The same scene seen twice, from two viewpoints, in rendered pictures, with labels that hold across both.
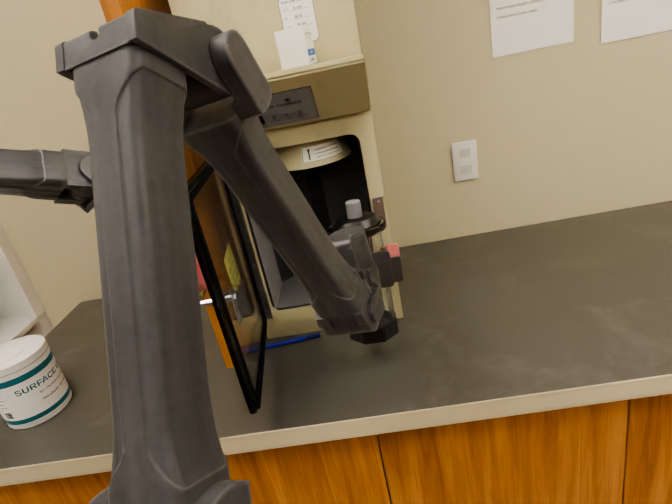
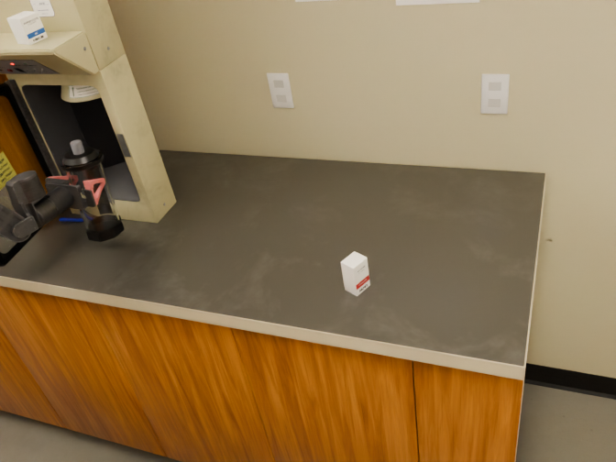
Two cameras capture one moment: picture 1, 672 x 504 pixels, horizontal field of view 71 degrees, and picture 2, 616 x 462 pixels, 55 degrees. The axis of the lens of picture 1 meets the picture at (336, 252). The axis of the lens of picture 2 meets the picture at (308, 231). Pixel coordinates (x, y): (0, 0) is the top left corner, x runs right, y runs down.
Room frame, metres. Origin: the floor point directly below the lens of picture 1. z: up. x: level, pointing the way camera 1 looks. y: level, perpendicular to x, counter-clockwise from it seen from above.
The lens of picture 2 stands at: (-0.27, -1.05, 1.90)
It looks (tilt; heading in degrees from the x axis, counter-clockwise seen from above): 37 degrees down; 22
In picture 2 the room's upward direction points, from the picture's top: 11 degrees counter-clockwise
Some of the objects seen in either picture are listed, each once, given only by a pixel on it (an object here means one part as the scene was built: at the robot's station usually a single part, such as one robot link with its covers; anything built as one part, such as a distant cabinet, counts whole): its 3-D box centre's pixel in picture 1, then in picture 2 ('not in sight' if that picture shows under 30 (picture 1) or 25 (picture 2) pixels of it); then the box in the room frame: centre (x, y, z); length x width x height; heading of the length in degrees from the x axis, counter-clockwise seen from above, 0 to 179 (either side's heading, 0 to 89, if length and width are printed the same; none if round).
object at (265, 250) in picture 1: (315, 209); (108, 124); (1.07, 0.03, 1.19); 0.26 x 0.24 x 0.35; 85
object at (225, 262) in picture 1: (232, 275); (2, 175); (0.79, 0.19, 1.19); 0.30 x 0.01 x 0.40; 0
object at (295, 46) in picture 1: (296, 47); (27, 27); (0.88, -0.01, 1.54); 0.05 x 0.05 x 0.06; 73
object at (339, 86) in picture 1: (278, 101); (26, 60); (0.89, 0.04, 1.46); 0.32 x 0.12 x 0.10; 85
